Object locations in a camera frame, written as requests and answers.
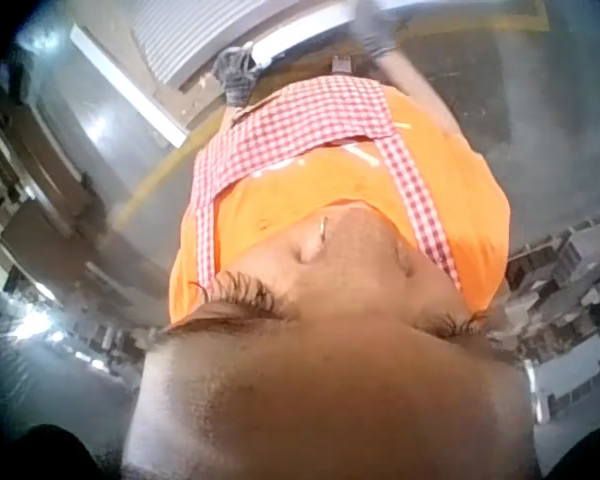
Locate white panel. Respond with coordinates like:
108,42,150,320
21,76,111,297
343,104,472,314
249,0,431,69

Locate cluttered storage shelves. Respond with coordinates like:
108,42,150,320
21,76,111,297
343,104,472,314
0,112,111,311

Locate heap of boxes and parts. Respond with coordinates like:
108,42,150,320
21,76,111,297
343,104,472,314
502,212,600,354

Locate person's right hand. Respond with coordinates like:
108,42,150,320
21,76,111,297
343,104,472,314
352,0,414,60

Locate white work table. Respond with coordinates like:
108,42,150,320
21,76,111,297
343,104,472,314
523,334,600,427

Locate long white beam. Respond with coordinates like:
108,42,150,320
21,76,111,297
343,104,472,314
68,23,191,150

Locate person's left hand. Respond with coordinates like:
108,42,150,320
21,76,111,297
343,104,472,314
211,46,262,109

